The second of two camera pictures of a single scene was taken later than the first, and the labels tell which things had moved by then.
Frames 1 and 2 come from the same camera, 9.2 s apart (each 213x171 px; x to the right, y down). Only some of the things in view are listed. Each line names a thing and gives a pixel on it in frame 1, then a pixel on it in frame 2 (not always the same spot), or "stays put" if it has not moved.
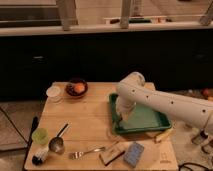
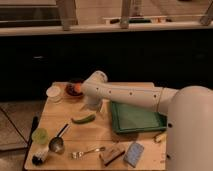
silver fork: x=78 y=155 stays put
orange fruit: x=79 y=87 stays put
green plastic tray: x=144 y=118 stays put
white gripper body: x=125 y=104 -> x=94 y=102
